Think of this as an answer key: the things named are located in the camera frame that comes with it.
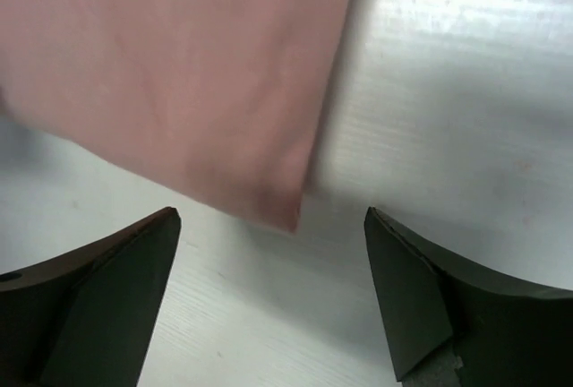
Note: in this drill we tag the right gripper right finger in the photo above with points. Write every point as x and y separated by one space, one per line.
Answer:
450 321

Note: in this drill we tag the pink t shirt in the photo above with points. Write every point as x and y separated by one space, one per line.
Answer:
219 100

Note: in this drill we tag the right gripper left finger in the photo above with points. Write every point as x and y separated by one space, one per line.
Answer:
86 317

